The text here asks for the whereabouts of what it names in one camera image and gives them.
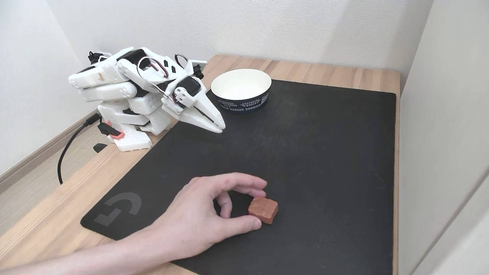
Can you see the brown toy block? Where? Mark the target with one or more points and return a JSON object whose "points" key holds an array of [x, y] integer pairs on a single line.
{"points": [[263, 209]]}

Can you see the person's hand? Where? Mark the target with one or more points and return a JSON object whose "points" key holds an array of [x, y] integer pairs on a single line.
{"points": [[191, 221]]}

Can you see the white paper bowl blue band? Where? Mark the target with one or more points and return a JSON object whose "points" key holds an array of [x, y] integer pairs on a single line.
{"points": [[244, 105]]}

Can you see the red black table clamp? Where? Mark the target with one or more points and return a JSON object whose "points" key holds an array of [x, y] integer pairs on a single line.
{"points": [[110, 130]]}

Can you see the black mouse mat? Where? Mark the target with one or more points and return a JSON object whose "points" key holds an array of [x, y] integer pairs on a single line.
{"points": [[305, 152]]}

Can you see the pale wooden baseboard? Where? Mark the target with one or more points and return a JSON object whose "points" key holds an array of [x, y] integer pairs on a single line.
{"points": [[38, 157]]}

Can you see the wrist camera on white mount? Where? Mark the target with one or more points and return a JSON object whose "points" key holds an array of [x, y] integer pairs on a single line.
{"points": [[196, 68]]}

